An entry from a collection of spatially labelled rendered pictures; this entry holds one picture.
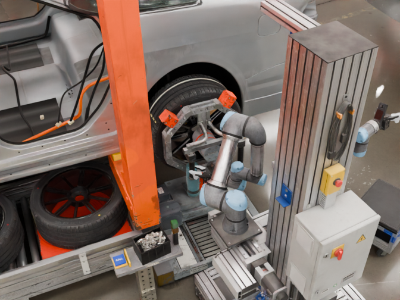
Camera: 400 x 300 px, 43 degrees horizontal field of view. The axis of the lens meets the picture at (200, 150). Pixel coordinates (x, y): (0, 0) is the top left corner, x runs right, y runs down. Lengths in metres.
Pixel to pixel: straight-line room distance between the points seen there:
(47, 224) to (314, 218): 1.81
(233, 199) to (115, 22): 1.08
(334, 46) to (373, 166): 2.70
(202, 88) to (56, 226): 1.30
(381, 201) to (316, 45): 2.03
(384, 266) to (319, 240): 1.63
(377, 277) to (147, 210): 1.69
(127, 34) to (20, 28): 2.49
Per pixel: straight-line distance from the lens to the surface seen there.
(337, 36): 2.12
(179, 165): 3.43
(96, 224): 3.41
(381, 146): 4.89
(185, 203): 3.81
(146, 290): 3.46
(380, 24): 6.96
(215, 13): 3.20
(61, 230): 3.45
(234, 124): 2.73
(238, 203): 2.69
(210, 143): 3.14
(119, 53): 2.47
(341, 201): 2.52
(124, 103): 2.62
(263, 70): 3.58
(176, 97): 3.24
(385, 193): 3.93
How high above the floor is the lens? 3.00
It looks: 41 degrees down
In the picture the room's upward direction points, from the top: 1 degrees counter-clockwise
